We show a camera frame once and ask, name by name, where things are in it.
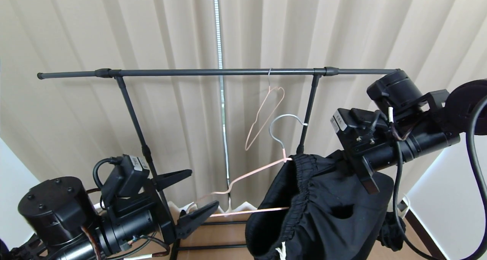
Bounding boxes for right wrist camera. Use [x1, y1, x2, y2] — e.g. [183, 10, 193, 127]
[330, 108, 392, 150]

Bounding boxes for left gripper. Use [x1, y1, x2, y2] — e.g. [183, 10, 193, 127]
[97, 170, 220, 255]

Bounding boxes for black cable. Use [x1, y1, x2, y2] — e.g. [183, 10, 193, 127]
[92, 157, 122, 192]
[392, 96, 487, 260]

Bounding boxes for beige curtain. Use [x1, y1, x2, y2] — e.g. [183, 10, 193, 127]
[0, 0, 487, 211]

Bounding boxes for black shorts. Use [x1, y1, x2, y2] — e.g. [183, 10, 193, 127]
[245, 150, 394, 260]

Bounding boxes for black garment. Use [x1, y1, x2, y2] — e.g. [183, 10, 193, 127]
[378, 211, 406, 252]

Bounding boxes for black clothes rack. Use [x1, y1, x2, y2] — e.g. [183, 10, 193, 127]
[37, 67, 400, 260]

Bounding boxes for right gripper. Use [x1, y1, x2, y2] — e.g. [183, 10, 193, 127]
[344, 121, 461, 195]

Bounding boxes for pink clothes hanger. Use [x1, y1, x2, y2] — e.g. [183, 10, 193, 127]
[245, 68, 285, 151]
[186, 114, 308, 217]

